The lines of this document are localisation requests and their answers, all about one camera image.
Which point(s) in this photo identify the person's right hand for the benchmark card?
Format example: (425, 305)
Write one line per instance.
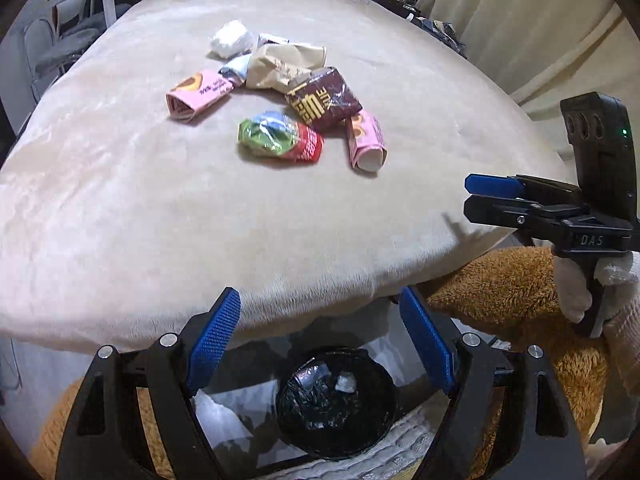
(570, 290)

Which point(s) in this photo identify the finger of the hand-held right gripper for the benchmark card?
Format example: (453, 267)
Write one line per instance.
(500, 212)
(495, 185)

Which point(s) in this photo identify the brown fleece clothing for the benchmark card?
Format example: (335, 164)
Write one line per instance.
(500, 290)

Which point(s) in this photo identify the small white brown packet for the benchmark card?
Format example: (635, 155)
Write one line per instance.
(272, 40)

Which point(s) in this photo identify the bin with black bag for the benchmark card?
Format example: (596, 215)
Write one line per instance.
(330, 410)

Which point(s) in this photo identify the dark cluttered bedside table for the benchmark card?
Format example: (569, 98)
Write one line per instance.
(430, 25)

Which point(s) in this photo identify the light blue plastic wrapper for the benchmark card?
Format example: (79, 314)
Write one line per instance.
(237, 67)

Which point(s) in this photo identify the beige paper bag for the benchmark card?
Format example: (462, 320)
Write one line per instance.
(275, 67)

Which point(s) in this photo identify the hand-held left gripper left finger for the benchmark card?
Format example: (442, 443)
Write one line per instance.
(215, 340)

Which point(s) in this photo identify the pink snack packet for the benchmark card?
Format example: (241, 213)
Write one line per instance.
(200, 95)
(365, 140)

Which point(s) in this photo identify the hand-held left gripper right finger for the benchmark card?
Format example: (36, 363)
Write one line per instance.
(427, 345)

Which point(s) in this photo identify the dark brown snack wrapper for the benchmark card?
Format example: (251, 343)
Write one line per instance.
(325, 102)

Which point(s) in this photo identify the cream curtain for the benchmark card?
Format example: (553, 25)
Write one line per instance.
(525, 35)

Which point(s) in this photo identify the green red snack wrapper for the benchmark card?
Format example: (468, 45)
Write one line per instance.
(277, 135)

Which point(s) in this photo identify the white chair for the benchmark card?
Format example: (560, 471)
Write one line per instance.
(75, 10)

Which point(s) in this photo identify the beige plush bed blanket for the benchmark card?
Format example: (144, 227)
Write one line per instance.
(150, 210)

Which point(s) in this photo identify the white crumpled packet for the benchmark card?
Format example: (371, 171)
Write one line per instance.
(230, 40)

